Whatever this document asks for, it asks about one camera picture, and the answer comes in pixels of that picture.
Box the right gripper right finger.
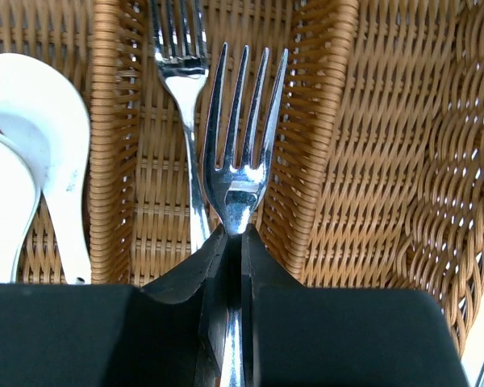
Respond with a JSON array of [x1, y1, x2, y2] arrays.
[[241, 227, 468, 386]]

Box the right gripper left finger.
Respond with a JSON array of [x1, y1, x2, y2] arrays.
[[0, 228, 227, 386]]

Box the wicker cutlery tray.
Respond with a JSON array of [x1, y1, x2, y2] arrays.
[[0, 1, 484, 352]]

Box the white ceramic spoon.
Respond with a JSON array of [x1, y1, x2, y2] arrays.
[[0, 53, 91, 285], [0, 134, 40, 283]]

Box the steel fork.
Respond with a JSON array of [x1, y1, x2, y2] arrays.
[[150, 0, 211, 252], [203, 44, 288, 386]]

